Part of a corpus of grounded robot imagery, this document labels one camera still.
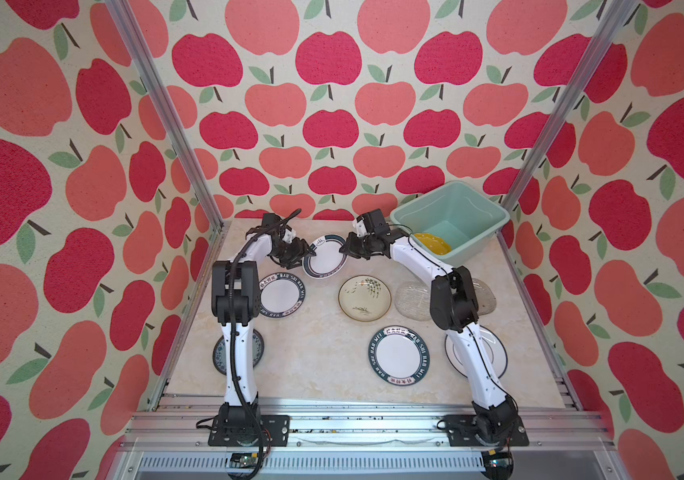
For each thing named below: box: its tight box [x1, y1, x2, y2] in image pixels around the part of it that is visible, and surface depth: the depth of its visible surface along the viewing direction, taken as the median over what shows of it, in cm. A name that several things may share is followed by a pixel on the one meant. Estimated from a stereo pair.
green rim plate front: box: [368, 325, 431, 386], surface depth 88 cm
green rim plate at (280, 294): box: [258, 272, 306, 318], surface depth 103 cm
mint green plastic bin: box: [390, 181, 510, 267], surface depth 110 cm
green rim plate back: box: [302, 234, 349, 280], surface depth 105 cm
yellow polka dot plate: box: [414, 233, 452, 255], surface depth 116 cm
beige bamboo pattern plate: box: [338, 275, 392, 322], surface depth 102 cm
